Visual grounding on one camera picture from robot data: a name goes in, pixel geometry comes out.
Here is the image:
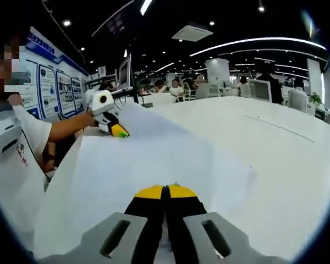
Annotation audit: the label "ceiling air conditioner vent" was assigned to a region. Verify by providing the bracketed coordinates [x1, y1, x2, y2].
[171, 24, 215, 43]

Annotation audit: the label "white office column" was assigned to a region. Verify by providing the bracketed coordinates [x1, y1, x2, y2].
[307, 58, 325, 97]
[205, 57, 231, 86]

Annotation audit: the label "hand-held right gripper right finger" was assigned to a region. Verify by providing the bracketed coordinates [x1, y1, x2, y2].
[166, 184, 291, 264]

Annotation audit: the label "person's dark trousers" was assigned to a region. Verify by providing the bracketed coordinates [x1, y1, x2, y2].
[42, 134, 76, 173]

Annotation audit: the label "group of white office chairs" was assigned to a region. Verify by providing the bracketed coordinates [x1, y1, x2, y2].
[181, 79, 309, 111]

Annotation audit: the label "white grey chest device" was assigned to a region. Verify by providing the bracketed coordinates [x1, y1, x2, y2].
[0, 103, 23, 163]

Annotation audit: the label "white framed computer monitor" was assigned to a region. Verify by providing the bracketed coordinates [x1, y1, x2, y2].
[117, 53, 133, 91]

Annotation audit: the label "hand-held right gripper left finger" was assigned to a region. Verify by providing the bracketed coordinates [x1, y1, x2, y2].
[41, 184, 166, 264]

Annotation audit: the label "green potted plant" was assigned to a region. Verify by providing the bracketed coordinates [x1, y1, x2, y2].
[309, 92, 323, 107]

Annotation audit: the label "dark hanging display screen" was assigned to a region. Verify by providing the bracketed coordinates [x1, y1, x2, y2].
[91, 0, 136, 39]

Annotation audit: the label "thin curved ceiling light strip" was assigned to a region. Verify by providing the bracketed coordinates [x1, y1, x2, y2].
[189, 37, 327, 58]

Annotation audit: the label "wide curved ceiling light strip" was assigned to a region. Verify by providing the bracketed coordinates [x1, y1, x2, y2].
[139, 0, 154, 17]

